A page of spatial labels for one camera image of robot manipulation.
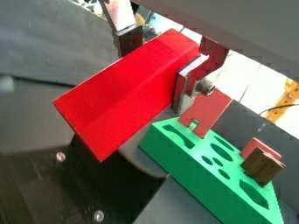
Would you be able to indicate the tall red arch block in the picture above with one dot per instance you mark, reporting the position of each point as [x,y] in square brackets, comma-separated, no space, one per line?
[204,111]

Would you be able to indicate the brown star block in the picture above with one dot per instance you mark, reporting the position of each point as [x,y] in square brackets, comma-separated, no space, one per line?
[262,166]

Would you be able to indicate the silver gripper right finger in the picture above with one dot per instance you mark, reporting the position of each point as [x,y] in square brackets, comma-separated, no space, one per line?
[191,79]

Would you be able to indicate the red hexagon prism block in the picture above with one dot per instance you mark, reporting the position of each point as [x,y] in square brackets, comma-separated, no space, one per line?
[112,104]

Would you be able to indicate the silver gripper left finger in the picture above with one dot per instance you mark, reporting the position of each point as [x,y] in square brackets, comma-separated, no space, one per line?
[127,31]

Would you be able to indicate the green foam shape board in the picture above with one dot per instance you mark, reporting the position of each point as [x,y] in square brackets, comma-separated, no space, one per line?
[204,164]

